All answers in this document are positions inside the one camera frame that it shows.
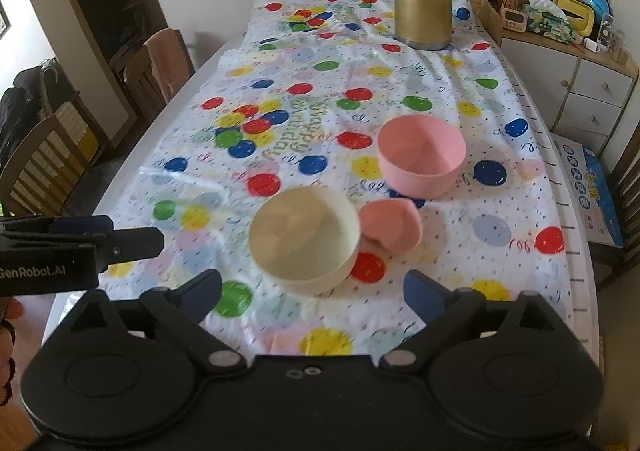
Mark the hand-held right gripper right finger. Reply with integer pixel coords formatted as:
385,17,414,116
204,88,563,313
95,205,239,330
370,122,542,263
380,270,571,373

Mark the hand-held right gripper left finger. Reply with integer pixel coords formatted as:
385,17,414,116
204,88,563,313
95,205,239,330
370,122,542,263
67,269,248,373

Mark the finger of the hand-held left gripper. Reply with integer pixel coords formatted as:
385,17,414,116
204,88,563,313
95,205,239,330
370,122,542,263
0,215,115,236
92,227,165,263

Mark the small pink cup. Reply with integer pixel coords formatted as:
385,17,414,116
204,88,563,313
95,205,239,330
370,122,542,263
357,200,422,254

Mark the cream bowl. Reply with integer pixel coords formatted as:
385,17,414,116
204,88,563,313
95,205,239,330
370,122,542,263
248,188,361,295

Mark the pink bowl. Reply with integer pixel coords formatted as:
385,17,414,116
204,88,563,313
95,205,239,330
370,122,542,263
376,115,467,198

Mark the person's left hand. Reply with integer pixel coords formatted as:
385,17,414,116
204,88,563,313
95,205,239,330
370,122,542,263
0,298,25,382

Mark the wooden chair with dark seat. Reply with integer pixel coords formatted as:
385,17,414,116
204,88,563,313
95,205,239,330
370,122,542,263
0,114,116,217

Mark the dark jackets pile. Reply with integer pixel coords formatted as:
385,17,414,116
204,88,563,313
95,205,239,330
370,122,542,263
0,58,81,147

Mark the wooden chair with towel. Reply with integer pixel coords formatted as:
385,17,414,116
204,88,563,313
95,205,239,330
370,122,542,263
110,28,196,122

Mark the pink towel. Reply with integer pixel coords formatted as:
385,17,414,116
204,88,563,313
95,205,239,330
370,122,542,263
145,28,193,104

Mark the blue printed carton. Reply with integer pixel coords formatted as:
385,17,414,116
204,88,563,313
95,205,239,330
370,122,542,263
550,131,626,247

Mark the balloon printed tablecloth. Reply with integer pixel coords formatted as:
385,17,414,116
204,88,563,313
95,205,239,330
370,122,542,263
97,0,576,357

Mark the wooden slatted chair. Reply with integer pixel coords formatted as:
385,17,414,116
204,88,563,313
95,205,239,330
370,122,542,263
590,131,640,292

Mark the white drawer cabinet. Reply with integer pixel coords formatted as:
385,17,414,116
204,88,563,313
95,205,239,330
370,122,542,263
500,26,640,152

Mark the cardboard box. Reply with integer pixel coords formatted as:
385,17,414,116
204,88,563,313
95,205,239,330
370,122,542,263
472,0,503,42

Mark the small white timer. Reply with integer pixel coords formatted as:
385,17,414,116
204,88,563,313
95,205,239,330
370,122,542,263
501,6,526,32

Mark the green tissue box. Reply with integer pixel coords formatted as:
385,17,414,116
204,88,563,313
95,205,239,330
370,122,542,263
525,0,573,39

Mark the small clear box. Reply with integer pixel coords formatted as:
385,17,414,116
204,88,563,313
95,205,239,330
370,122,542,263
597,14,617,52

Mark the yellow plastic box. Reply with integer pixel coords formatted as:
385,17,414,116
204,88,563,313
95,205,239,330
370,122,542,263
552,0,598,37

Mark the blue globe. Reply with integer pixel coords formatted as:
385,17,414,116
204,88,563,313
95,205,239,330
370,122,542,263
580,0,613,22

